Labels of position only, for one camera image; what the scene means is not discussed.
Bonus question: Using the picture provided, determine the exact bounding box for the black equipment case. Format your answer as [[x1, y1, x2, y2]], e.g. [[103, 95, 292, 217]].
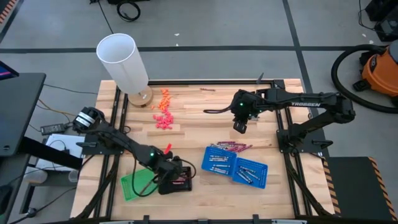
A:
[[365, 0, 398, 43]]

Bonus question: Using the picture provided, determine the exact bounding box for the black side desk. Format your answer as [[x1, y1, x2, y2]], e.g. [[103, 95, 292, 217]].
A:
[[0, 72, 84, 224]]

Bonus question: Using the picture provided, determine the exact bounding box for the black left camera cable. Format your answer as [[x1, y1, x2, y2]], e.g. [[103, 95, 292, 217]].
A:
[[131, 156, 198, 198]]

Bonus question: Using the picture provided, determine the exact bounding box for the hazard-striped floor strip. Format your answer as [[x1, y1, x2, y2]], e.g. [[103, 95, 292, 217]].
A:
[[0, 0, 18, 24]]

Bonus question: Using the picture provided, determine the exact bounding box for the green plastic basket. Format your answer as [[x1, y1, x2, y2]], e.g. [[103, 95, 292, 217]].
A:
[[120, 167, 158, 202]]

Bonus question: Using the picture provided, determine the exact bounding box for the dark display screen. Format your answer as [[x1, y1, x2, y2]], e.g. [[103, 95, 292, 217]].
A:
[[0, 60, 19, 81]]

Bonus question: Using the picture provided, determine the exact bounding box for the black power adapter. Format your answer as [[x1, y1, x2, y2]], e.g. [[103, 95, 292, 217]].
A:
[[40, 123, 67, 136]]

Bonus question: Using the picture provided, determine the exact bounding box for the white rounded device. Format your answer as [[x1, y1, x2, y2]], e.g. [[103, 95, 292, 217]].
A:
[[23, 167, 48, 184]]

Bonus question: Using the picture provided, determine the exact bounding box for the black camera cable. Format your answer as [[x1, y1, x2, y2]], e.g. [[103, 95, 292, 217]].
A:
[[131, 156, 198, 198], [203, 105, 234, 114]]

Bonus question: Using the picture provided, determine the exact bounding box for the black hazard-striped mat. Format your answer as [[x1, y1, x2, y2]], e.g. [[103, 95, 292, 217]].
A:
[[322, 156, 398, 222]]

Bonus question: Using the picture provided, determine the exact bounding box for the white box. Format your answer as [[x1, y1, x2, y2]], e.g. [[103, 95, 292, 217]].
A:
[[35, 133, 86, 172]]

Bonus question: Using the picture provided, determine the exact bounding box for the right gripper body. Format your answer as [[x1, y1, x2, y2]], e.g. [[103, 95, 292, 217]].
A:
[[231, 105, 259, 123]]

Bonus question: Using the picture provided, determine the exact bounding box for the orange wall plugs pile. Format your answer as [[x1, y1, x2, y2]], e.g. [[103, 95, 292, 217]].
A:
[[152, 113, 175, 131]]

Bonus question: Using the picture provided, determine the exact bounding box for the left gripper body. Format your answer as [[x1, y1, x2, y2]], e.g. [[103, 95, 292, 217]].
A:
[[146, 148, 185, 184]]

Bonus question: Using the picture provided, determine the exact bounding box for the black right camera cable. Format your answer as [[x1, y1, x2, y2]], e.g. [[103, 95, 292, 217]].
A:
[[203, 105, 234, 114]]

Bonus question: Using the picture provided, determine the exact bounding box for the blue plastic basket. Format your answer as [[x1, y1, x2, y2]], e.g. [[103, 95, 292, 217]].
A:
[[201, 146, 239, 177], [231, 157, 269, 190]]

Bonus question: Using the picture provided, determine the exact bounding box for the orange shop vacuum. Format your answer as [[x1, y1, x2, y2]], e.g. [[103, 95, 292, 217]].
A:
[[353, 40, 398, 106], [331, 44, 398, 114]]

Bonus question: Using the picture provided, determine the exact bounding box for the black plastic basket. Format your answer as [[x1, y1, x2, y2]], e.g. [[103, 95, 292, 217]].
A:
[[158, 166, 193, 195]]

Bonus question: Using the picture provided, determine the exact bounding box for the white cylinder lamp wooden base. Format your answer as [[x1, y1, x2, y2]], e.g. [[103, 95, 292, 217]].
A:
[[95, 33, 154, 109]]

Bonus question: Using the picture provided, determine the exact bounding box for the coiled black cable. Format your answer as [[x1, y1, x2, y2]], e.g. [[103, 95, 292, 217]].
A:
[[116, 1, 141, 22]]

